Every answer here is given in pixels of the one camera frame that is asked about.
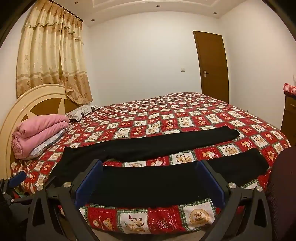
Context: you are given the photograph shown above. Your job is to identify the dark maroon cloth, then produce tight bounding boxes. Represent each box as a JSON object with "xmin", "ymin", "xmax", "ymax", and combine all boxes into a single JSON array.
[{"xmin": 266, "ymin": 146, "xmax": 296, "ymax": 241}]

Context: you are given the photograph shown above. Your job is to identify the cream wooden headboard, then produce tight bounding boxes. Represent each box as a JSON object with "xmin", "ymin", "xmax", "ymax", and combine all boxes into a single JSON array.
[{"xmin": 0, "ymin": 84, "xmax": 80, "ymax": 179}]

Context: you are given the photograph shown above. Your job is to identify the pink folded blanket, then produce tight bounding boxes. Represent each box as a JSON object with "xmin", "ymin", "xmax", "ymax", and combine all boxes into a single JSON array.
[{"xmin": 11, "ymin": 114, "xmax": 70, "ymax": 159}]

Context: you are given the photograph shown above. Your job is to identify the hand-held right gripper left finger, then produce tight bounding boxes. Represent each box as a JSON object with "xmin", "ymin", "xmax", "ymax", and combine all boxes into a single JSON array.
[{"xmin": 26, "ymin": 159, "xmax": 104, "ymax": 241}]

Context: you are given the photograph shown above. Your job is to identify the black pants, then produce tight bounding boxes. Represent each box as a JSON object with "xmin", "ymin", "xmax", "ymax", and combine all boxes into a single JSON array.
[{"xmin": 54, "ymin": 127, "xmax": 270, "ymax": 207}]

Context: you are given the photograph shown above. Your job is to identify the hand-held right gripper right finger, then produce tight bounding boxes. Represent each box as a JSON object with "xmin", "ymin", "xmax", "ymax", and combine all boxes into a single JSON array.
[{"xmin": 195, "ymin": 160, "xmax": 273, "ymax": 241}]

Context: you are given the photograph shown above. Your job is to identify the brown wooden door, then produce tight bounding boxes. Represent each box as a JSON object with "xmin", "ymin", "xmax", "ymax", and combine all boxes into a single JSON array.
[{"xmin": 193, "ymin": 31, "xmax": 229, "ymax": 103}]

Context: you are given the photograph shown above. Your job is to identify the red printed checkered bedspread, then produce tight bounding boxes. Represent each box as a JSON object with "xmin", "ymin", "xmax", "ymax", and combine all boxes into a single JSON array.
[{"xmin": 10, "ymin": 92, "xmax": 291, "ymax": 234}]

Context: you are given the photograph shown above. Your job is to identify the red checked cloth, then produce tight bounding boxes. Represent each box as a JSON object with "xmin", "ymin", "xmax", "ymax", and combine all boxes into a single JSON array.
[{"xmin": 283, "ymin": 83, "xmax": 296, "ymax": 95}]

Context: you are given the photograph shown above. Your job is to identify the grey patterned pillow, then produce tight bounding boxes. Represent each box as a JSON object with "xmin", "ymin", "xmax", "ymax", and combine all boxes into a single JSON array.
[{"xmin": 65, "ymin": 104, "xmax": 100, "ymax": 121}]

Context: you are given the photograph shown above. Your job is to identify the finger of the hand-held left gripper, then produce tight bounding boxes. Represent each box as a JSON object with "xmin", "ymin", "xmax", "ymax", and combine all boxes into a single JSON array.
[{"xmin": 1, "ymin": 171, "xmax": 27, "ymax": 197}]

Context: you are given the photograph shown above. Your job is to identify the beige patterned curtain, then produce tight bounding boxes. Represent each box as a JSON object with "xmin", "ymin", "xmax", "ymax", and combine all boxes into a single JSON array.
[{"xmin": 16, "ymin": 3, "xmax": 93, "ymax": 104}]

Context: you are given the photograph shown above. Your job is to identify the brown wooden cabinet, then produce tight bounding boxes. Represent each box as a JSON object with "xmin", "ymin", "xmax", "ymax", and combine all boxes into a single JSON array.
[{"xmin": 280, "ymin": 94, "xmax": 296, "ymax": 133}]

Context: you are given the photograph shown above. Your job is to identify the blue white folded quilt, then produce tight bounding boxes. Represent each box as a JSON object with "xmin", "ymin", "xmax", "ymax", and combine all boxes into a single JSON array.
[{"xmin": 24, "ymin": 126, "xmax": 70, "ymax": 160}]

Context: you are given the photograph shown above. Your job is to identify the dark curtain rod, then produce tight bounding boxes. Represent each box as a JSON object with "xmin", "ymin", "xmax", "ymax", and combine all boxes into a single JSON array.
[{"xmin": 35, "ymin": 2, "xmax": 83, "ymax": 22}]

